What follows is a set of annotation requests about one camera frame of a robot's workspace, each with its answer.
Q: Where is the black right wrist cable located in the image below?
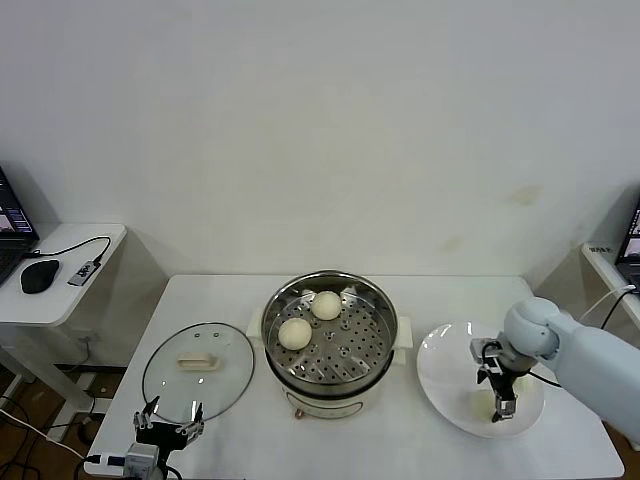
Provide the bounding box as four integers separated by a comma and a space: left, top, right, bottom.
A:
527, 369, 564, 389

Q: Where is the white floor cable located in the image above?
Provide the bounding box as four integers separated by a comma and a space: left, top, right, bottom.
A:
0, 408, 89, 459

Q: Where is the white electric cooker base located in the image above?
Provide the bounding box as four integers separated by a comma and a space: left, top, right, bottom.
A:
248, 334, 409, 421

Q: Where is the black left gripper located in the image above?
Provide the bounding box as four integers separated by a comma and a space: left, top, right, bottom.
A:
131, 395, 206, 447

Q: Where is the black usb cable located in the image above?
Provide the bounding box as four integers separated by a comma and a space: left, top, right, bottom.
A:
22, 235, 112, 264

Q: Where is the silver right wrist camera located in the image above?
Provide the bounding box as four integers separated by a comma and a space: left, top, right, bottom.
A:
469, 337, 504, 374

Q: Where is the black laptop beside mouse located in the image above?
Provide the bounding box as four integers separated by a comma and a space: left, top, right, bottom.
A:
0, 166, 40, 289

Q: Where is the black computer mouse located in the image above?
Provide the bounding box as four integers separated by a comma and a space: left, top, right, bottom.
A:
18, 259, 60, 295

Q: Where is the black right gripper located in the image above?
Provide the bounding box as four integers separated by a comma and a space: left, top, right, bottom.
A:
477, 367, 521, 425

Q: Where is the stainless steel steamer basket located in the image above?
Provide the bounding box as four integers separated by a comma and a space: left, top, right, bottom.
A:
246, 270, 414, 392

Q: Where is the white laptop cable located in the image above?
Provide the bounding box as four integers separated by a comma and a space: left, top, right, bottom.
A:
579, 283, 637, 321

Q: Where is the white side table with mouse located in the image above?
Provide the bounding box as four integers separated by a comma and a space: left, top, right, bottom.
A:
0, 222, 169, 416

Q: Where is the glass lid with cream handle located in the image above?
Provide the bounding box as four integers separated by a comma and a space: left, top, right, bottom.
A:
141, 322, 256, 426

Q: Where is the black laptop beside label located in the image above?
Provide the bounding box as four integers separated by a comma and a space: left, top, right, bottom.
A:
615, 192, 640, 296

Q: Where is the black cable with adapter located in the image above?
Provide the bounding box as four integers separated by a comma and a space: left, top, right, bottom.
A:
597, 288, 640, 331

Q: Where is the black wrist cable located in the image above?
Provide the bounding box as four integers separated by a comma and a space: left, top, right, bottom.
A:
158, 452, 184, 480
527, 369, 564, 389

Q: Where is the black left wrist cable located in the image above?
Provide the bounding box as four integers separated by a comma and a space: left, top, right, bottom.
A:
158, 452, 184, 480

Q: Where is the grey usb hub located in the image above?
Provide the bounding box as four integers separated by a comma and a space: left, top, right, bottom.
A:
66, 259, 100, 288

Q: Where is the white round plate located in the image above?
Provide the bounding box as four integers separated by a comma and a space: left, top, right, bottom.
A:
415, 322, 546, 440

